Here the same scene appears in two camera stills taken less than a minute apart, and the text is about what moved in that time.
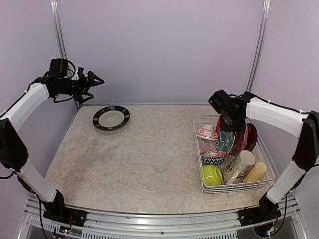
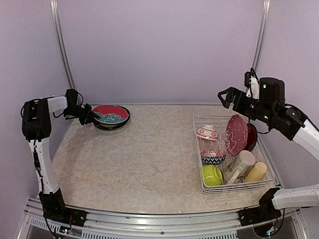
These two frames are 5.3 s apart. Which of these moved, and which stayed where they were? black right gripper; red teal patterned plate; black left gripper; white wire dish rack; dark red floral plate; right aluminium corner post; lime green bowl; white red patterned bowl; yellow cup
Moved: black left gripper; red teal patterned plate; black right gripper
Stayed: dark red floral plate; yellow cup; white wire dish rack; white red patterned bowl; right aluminium corner post; lime green bowl
